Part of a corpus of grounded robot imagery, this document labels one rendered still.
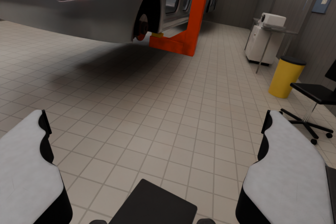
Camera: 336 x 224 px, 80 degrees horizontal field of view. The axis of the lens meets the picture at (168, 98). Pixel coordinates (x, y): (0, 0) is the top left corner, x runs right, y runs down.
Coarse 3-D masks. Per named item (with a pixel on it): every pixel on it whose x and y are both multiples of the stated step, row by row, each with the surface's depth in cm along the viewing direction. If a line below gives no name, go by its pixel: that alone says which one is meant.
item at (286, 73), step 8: (280, 56) 332; (288, 56) 339; (280, 64) 326; (288, 64) 315; (296, 64) 310; (304, 64) 312; (280, 72) 327; (288, 72) 319; (296, 72) 316; (272, 80) 345; (280, 80) 330; (288, 80) 324; (296, 80) 330; (272, 88) 344; (280, 88) 334; (288, 88) 331; (280, 96) 339
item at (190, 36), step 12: (192, 0) 259; (204, 0) 256; (192, 12) 265; (192, 24) 271; (156, 36) 293; (180, 36) 284; (192, 36) 278; (168, 48) 295; (180, 48) 289; (192, 48) 285
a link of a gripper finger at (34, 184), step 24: (24, 120) 10; (0, 144) 9; (24, 144) 9; (48, 144) 10; (0, 168) 8; (24, 168) 8; (48, 168) 8; (0, 192) 7; (24, 192) 7; (48, 192) 7; (0, 216) 6; (24, 216) 6; (48, 216) 6
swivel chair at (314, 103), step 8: (328, 72) 248; (296, 88) 242; (304, 88) 237; (312, 88) 242; (320, 88) 246; (312, 96) 222; (320, 96) 222; (328, 96) 226; (312, 104) 244; (328, 104) 217; (280, 112) 281; (288, 112) 272; (288, 120) 252; (296, 120) 255; (304, 120) 254; (320, 128) 250; (328, 136) 250
